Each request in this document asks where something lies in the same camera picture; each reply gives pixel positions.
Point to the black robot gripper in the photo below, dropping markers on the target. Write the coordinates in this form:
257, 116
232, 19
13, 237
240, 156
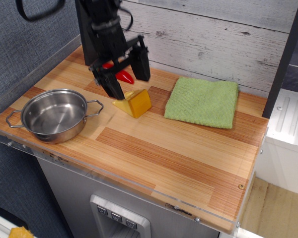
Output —
112, 46

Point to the yellow cube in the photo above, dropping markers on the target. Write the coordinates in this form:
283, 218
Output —
135, 103

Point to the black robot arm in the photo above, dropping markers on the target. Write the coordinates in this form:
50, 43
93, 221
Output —
103, 11

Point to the green towel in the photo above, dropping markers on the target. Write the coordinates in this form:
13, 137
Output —
203, 102

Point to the red toy chili pepper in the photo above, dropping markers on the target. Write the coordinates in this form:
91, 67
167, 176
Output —
121, 75

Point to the stainless steel pot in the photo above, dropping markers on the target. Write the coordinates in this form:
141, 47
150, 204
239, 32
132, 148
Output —
55, 116

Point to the clear acrylic table guard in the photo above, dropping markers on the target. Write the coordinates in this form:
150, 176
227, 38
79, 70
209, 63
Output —
185, 179

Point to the silver cabinet with dispenser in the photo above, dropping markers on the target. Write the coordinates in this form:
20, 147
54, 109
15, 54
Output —
94, 207

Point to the white toy sink unit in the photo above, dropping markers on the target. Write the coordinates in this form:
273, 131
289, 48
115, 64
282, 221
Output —
278, 160

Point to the yellow black object bottom left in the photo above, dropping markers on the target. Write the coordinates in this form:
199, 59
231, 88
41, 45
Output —
20, 232

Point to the dark grey left post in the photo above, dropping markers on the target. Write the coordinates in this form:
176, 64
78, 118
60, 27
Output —
88, 45

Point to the dark grey post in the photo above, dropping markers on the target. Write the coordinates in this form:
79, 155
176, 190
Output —
88, 45
282, 68

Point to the dark grey right post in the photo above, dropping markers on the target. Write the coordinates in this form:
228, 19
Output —
282, 68

